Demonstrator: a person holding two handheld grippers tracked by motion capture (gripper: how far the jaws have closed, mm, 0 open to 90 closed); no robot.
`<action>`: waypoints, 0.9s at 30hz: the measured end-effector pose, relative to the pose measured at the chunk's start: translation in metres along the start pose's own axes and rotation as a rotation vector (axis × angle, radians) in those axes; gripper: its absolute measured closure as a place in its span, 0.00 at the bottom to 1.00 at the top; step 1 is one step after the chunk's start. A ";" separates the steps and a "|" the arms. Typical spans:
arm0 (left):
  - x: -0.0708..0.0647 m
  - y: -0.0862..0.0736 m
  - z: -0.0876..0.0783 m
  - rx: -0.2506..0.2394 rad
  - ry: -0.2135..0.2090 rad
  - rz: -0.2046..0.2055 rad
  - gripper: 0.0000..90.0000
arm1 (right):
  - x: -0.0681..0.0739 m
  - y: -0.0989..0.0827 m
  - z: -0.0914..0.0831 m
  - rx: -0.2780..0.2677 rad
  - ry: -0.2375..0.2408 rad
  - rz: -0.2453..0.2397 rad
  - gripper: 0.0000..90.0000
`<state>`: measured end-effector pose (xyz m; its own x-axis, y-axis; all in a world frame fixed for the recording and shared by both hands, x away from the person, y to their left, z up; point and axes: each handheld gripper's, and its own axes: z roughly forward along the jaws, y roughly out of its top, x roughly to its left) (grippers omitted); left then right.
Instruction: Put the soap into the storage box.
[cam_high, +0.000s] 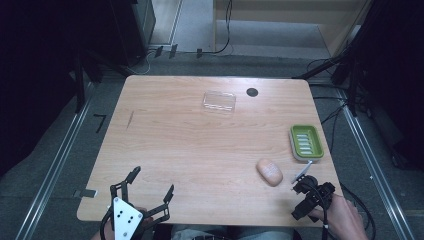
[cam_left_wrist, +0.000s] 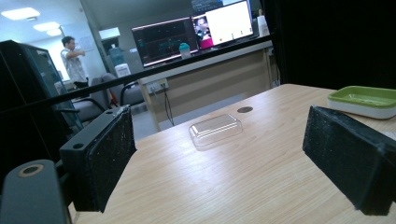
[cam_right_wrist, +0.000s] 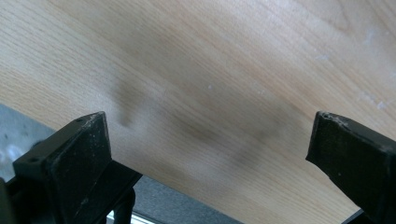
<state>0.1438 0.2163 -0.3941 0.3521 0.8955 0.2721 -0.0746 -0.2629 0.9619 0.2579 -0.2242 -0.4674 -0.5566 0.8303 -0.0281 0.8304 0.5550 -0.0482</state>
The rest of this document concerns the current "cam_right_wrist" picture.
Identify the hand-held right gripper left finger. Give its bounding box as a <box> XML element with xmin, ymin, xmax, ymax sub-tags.
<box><xmin>12</xmin><ymin>111</ymin><xmax>144</xmax><ymax>224</ymax></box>

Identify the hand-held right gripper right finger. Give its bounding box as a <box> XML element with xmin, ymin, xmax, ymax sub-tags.
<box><xmin>305</xmin><ymin>110</ymin><xmax>396</xmax><ymax>224</ymax></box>

